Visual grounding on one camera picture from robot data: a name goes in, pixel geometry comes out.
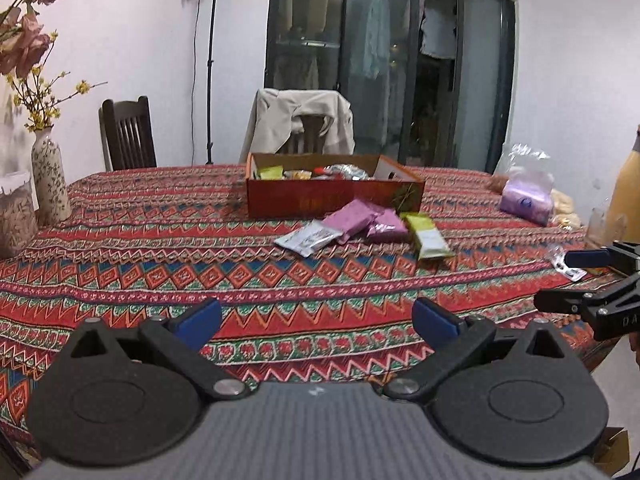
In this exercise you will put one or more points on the large pink snack packet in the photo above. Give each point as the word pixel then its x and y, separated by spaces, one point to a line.
pixel 352 217

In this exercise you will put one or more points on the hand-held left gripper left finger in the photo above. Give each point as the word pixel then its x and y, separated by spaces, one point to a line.
pixel 200 320

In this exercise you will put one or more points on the sliding glass door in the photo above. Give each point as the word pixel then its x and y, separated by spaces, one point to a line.
pixel 380 70

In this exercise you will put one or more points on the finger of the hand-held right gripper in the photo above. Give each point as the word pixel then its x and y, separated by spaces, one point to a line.
pixel 560 301
pixel 585 258

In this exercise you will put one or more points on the studio light on stand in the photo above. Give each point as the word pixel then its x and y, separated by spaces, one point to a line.
pixel 210 70

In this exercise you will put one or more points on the orange cardboard box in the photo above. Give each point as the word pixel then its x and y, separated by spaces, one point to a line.
pixel 325 200

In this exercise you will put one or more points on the purple tissue pack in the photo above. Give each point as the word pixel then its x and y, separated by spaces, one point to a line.
pixel 527 202

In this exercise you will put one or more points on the brown bread bun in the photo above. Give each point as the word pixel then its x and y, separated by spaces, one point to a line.
pixel 497 182

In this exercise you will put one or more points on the silver foil snack packet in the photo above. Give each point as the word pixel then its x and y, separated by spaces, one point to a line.
pixel 350 171

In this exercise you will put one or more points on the small brown cardboard box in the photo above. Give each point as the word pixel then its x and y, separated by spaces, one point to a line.
pixel 612 447

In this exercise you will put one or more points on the bag of bread rolls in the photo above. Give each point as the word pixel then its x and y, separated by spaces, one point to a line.
pixel 565 207

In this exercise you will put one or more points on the tall tan bottle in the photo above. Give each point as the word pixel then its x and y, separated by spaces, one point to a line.
pixel 625 195

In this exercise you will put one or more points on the small white blister pack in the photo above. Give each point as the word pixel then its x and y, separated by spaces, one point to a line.
pixel 570 267

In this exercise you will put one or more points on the dried pink flowers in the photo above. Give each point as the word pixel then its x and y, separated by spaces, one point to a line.
pixel 30 35

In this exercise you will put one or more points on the white hanging garment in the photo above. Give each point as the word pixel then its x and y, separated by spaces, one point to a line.
pixel 439 30

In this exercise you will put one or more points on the red patterned tablecloth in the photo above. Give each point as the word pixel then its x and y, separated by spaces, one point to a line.
pixel 150 260

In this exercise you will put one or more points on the dark wooden chair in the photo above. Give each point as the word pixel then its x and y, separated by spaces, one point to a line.
pixel 305 135
pixel 130 135

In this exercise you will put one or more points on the yellow green snack packet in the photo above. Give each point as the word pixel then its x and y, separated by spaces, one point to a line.
pixel 270 173

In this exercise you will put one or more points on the clear plastic bag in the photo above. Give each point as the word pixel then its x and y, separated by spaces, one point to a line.
pixel 525 160

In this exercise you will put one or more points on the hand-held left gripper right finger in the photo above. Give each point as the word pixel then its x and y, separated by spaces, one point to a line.
pixel 435 322

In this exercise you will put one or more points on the patterned container at left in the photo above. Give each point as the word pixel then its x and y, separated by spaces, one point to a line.
pixel 15 215

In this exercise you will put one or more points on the white patterned snack packet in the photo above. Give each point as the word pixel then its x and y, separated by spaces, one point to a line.
pixel 307 237

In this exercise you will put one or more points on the speckled ceramic vase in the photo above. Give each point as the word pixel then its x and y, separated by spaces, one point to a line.
pixel 50 180

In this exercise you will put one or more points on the beige jacket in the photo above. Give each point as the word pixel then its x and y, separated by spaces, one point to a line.
pixel 272 120

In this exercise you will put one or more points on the small pink snack packet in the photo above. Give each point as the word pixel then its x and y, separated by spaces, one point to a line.
pixel 387 227

